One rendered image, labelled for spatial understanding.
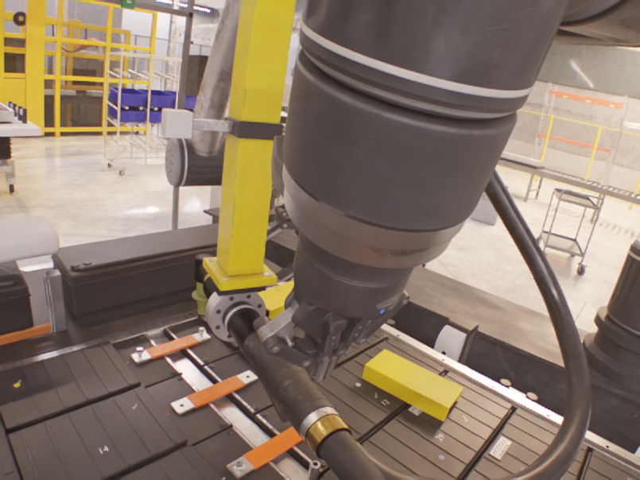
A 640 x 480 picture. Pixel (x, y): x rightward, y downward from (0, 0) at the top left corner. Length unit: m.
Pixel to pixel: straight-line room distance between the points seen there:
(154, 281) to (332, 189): 0.74
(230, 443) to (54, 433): 0.24
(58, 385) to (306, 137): 0.61
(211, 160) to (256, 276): 1.11
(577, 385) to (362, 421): 0.31
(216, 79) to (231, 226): 0.98
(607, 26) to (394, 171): 0.14
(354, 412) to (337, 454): 0.28
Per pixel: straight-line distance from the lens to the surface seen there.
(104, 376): 0.73
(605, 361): 1.27
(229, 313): 0.58
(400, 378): 0.72
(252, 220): 0.53
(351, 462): 0.40
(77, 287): 0.84
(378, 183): 0.17
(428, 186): 0.17
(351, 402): 0.70
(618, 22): 0.24
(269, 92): 0.51
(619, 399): 1.30
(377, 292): 0.24
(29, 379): 0.75
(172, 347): 0.79
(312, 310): 0.27
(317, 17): 0.17
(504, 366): 1.31
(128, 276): 0.87
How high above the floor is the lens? 1.46
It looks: 19 degrees down
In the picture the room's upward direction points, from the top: 9 degrees clockwise
